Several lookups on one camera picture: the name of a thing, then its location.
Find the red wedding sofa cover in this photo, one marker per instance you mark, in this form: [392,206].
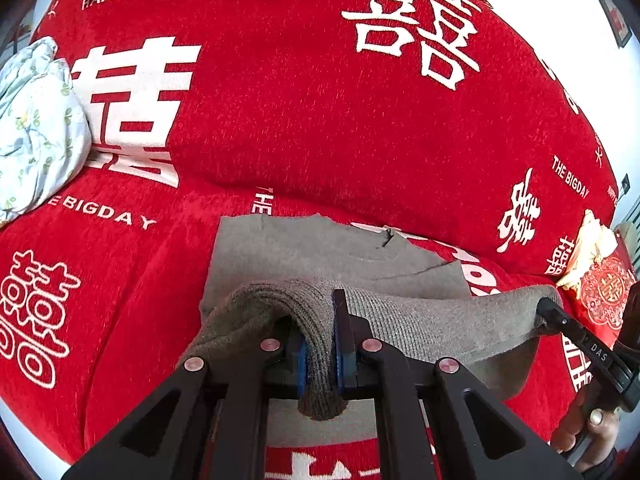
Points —
[300,110]

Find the red framed wall picture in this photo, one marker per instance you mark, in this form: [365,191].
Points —
[617,20]

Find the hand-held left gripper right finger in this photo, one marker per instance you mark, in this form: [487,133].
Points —
[342,365]

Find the grey knit sweater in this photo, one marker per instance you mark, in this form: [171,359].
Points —
[425,320]

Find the person's right hand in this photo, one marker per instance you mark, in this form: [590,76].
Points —
[597,432]

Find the red embroidered cushion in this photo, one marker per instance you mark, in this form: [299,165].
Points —
[607,285]

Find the cream cloth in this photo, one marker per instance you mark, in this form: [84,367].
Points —
[592,240]

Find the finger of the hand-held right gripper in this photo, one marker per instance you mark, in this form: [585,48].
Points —
[552,317]

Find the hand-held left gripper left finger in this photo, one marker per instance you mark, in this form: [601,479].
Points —
[301,365]

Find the wall socket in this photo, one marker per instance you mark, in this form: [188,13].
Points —
[626,183]

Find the pale floral cloth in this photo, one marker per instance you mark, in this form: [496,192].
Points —
[35,135]

